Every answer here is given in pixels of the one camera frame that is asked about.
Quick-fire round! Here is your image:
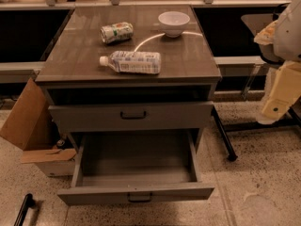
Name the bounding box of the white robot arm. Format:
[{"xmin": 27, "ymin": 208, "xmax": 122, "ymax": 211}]
[{"xmin": 254, "ymin": 0, "xmax": 301, "ymax": 124}]

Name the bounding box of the closed upper grey drawer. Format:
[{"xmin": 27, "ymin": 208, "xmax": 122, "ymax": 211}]
[{"xmin": 49, "ymin": 102, "xmax": 213, "ymax": 133}]

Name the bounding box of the black chair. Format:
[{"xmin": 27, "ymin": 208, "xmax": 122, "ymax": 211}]
[{"xmin": 240, "ymin": 3, "xmax": 301, "ymax": 134}]

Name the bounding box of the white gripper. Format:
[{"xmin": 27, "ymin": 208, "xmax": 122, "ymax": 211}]
[{"xmin": 256, "ymin": 61, "xmax": 301, "ymax": 125}]

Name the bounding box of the brown cardboard box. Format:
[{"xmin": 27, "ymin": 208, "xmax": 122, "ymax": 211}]
[{"xmin": 0, "ymin": 79, "xmax": 76, "ymax": 177}]

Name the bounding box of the crushed green soda can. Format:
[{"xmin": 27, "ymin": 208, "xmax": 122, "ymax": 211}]
[{"xmin": 100, "ymin": 22, "xmax": 134, "ymax": 44}]

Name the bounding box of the black handle on floor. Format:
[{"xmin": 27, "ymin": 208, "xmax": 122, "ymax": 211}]
[{"xmin": 14, "ymin": 193, "xmax": 36, "ymax": 226}]

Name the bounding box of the grey drawer cabinet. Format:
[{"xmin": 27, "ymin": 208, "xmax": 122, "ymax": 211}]
[{"xmin": 35, "ymin": 5, "xmax": 223, "ymax": 153}]

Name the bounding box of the open middle grey drawer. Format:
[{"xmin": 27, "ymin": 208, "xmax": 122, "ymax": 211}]
[{"xmin": 58, "ymin": 130, "xmax": 214, "ymax": 205}]

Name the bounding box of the blue plastic water bottle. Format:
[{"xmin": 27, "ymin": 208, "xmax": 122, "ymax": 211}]
[{"xmin": 99, "ymin": 51, "xmax": 161, "ymax": 74}]

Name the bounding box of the white ceramic bowl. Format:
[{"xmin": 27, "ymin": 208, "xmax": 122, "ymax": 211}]
[{"xmin": 158, "ymin": 11, "xmax": 190, "ymax": 38}]

